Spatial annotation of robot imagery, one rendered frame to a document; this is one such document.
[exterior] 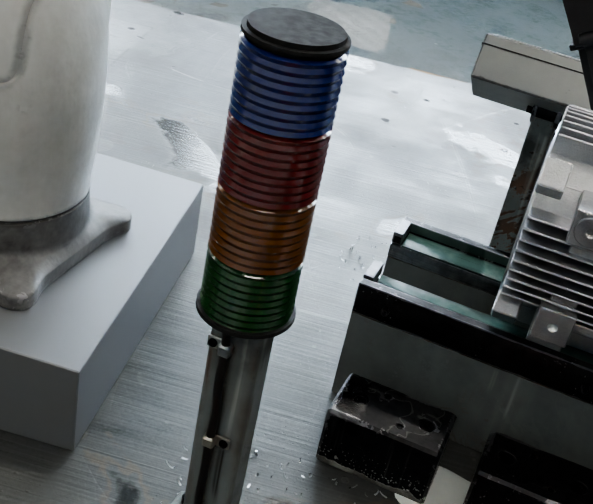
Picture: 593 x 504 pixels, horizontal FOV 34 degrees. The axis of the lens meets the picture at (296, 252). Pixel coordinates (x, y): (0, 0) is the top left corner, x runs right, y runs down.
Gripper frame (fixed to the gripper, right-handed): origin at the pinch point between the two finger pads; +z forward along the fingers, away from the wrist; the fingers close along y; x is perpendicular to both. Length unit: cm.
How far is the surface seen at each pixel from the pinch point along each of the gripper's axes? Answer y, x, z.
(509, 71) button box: 13.7, 11.3, 0.9
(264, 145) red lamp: -38.9, 11.4, -10.6
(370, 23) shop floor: 329, 149, 42
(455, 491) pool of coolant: -19.2, 15.7, 28.1
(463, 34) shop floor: 353, 116, 61
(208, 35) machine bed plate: 61, 72, -5
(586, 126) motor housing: -7.9, 0.7, 1.3
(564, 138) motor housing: -9.8, 2.2, 1.4
